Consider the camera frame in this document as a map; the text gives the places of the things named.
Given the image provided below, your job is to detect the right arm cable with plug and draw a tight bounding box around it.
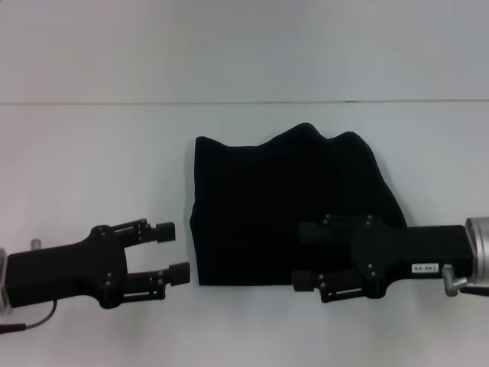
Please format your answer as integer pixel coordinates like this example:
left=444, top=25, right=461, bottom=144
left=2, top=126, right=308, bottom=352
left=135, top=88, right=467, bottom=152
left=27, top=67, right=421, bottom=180
left=441, top=264, right=489, bottom=297

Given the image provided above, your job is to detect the left arm cable with plug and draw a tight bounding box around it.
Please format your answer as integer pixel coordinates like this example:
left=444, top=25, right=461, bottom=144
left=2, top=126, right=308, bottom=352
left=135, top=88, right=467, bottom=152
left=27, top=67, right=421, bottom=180
left=0, top=300, right=59, bottom=334

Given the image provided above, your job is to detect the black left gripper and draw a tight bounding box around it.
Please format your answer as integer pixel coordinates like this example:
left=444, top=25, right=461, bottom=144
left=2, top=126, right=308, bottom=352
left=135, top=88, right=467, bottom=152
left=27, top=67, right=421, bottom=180
left=5, top=218, right=192, bottom=310

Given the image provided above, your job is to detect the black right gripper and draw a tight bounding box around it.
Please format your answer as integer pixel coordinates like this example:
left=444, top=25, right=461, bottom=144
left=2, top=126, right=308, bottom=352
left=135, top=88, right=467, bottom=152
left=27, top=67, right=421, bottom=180
left=292, top=213, right=474, bottom=304

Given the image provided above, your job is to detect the arm cable with plug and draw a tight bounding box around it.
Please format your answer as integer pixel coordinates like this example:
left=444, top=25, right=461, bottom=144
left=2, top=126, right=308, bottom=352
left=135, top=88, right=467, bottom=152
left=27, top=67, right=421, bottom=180
left=0, top=300, right=59, bottom=334
left=441, top=264, right=489, bottom=297

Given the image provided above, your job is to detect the black shirt with white print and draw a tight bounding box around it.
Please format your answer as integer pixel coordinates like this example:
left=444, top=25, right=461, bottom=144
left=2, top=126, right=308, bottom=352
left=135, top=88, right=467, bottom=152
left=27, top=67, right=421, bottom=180
left=189, top=122, right=409, bottom=287

